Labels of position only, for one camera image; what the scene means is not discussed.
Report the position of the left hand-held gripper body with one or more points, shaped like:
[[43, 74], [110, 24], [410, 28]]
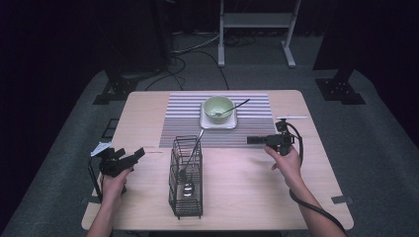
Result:
[[113, 164]]

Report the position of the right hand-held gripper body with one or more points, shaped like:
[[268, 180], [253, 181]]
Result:
[[280, 141]]

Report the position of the green bowl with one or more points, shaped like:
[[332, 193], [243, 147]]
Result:
[[214, 104]]

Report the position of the person's left hand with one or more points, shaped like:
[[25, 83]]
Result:
[[113, 189]]

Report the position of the person's right hand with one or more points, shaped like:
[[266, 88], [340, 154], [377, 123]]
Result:
[[290, 168]]

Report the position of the striped placemat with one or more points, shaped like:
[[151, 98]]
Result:
[[253, 131]]

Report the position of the white square plate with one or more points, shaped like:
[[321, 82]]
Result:
[[206, 125]]

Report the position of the black stand base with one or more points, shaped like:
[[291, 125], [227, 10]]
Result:
[[339, 90], [113, 92]]

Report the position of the grey tape strip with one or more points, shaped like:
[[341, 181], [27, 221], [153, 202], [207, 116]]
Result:
[[342, 199]]

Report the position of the white metal stand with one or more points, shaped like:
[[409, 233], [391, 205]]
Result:
[[257, 19]]

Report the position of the black frame beside table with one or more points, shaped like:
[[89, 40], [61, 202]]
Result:
[[110, 128]]

